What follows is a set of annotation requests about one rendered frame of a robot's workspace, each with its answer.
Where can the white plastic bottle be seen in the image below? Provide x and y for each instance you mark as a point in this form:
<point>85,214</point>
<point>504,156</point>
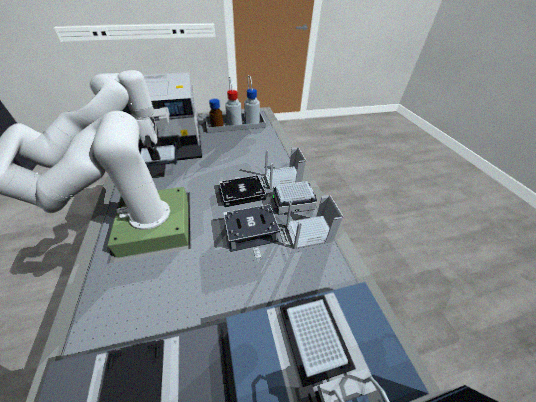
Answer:
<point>234,115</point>

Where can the brown glass bottle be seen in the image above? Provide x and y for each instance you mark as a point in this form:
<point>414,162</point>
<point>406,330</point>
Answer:
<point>216,119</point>

